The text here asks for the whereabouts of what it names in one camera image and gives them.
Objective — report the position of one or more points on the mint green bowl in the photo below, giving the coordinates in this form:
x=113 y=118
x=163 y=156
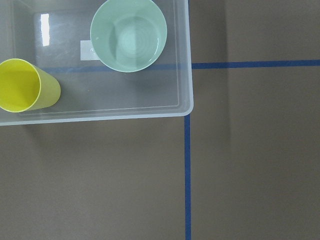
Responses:
x=128 y=35

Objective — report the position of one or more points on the yellow plastic cup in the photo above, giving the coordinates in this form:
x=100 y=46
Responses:
x=25 y=87

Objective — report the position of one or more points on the clear plastic storage box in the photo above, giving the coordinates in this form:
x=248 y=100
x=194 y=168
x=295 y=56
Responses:
x=54 y=35

